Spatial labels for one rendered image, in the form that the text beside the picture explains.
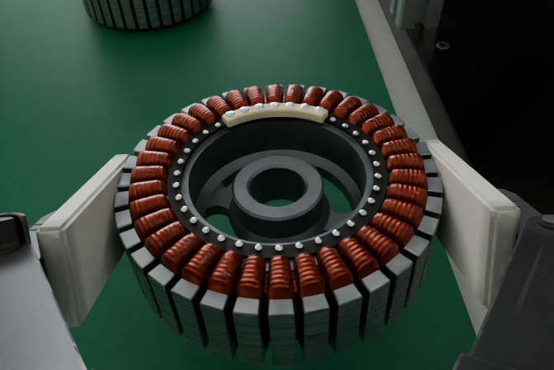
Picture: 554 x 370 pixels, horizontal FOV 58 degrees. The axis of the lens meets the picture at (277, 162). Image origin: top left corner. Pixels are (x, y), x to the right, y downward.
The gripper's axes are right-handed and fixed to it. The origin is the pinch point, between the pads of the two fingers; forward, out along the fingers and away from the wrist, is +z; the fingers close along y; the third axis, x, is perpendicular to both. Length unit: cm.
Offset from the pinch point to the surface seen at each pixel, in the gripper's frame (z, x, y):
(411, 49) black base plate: 18.8, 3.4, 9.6
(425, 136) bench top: 13.3, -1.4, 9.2
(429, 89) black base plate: 14.7, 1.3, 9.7
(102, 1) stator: 24.2, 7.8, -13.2
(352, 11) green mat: 27.2, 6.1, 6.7
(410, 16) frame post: 20.1, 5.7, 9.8
